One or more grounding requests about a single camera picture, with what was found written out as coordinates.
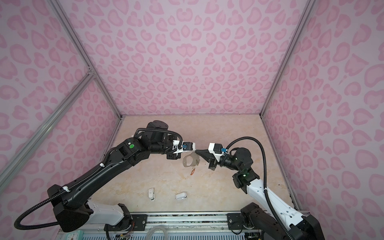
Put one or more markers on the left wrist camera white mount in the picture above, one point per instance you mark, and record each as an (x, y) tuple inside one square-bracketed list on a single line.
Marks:
[(185, 147)]

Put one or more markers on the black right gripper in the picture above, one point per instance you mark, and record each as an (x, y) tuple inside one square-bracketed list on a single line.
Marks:
[(210, 158)]

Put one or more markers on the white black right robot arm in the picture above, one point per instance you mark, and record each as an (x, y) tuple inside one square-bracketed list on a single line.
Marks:
[(269, 213)]

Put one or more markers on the white stapler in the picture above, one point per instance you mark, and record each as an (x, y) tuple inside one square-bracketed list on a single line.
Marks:
[(181, 196), (151, 194)]

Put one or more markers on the aluminium frame post left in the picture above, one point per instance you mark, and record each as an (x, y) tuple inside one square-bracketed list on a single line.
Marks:
[(79, 46)]

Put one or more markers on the white stapler right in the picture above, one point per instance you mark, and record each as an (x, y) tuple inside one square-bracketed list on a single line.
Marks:
[(181, 196)]

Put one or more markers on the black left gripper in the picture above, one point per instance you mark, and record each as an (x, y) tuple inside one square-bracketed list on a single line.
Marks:
[(174, 156)]

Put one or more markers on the aluminium corner frame post right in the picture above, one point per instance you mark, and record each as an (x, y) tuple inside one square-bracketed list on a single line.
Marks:
[(293, 42)]

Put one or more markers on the white stapler left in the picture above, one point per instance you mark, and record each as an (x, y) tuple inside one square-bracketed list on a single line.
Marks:
[(151, 194)]

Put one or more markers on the aluminium diagonal frame bar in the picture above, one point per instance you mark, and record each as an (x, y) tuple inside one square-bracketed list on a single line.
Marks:
[(20, 158)]

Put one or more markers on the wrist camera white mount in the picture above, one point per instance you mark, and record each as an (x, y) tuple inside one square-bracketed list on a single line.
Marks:
[(185, 147), (217, 150)]

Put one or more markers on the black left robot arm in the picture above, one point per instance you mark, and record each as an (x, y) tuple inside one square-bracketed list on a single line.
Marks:
[(73, 209)]

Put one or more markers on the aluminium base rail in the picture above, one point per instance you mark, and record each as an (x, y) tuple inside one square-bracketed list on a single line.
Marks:
[(177, 225)]

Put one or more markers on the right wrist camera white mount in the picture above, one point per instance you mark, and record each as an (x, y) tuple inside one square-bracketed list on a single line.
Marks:
[(217, 150)]

